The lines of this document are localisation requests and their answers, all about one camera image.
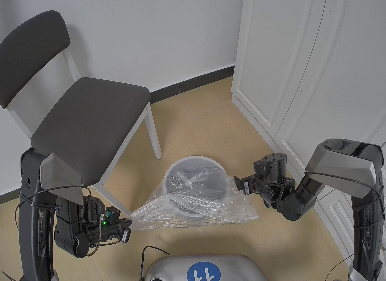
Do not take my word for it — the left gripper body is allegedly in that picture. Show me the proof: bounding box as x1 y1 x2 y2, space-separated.
103 223 132 243

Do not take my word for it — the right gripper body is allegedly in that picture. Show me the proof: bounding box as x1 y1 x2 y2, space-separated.
235 176 268 196

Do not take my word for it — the clear plastic bag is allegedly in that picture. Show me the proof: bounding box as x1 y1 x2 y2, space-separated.
130 166 260 232

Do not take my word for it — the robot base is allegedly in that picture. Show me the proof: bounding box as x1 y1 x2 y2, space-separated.
146 254 269 281

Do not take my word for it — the grey trash bin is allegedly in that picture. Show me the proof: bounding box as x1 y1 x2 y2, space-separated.
163 155 230 217

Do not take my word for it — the grey and white chair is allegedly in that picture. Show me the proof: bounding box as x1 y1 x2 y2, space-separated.
0 10 163 218

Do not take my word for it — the white wardrobe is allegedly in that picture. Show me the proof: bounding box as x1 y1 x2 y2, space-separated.
231 0 386 274

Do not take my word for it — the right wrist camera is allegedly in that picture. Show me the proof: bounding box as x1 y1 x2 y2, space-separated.
253 160 267 179

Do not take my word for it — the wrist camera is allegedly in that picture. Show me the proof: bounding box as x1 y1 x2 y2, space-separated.
253 160 267 179
104 207 121 224

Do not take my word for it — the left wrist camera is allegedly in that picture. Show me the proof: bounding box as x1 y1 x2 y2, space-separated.
104 207 121 224

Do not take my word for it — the black cable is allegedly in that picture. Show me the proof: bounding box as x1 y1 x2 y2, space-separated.
140 246 172 281

